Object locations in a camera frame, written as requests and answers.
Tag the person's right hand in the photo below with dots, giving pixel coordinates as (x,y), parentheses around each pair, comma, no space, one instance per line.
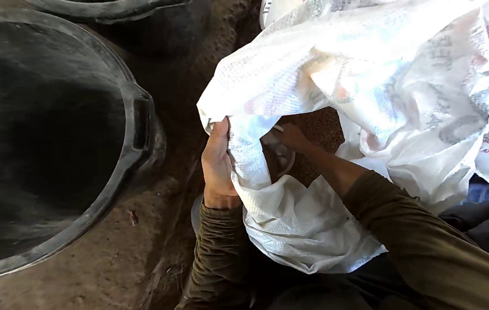
(298,138)

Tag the person's legs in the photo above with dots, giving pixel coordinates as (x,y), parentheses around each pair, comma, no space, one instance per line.
(335,292)

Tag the large black tub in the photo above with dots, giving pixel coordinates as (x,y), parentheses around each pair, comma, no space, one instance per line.
(115,12)
(139,125)

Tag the person's left forearm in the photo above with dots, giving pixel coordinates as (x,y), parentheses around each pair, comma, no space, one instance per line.
(221,254)

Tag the grey translucent container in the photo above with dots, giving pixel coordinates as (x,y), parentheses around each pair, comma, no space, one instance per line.
(195,215)

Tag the white woven sack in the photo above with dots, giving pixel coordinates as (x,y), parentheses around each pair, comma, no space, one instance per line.
(304,219)

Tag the person's right forearm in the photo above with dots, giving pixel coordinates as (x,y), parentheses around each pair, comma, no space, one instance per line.
(408,228)

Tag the person's left hand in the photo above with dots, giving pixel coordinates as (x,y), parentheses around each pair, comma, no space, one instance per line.
(218,165)

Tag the brown feed pellets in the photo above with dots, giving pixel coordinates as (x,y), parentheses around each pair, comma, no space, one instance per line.
(324,127)

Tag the person's right fingers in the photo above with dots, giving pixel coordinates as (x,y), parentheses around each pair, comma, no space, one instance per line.
(283,132)

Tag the person's left thumb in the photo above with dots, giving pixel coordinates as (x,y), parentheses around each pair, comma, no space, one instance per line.
(220,132)

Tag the white sack with dark print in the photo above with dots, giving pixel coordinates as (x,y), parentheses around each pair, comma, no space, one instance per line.
(270,10)

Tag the white plastic scoop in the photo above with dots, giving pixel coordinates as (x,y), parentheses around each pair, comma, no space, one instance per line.
(291,161)

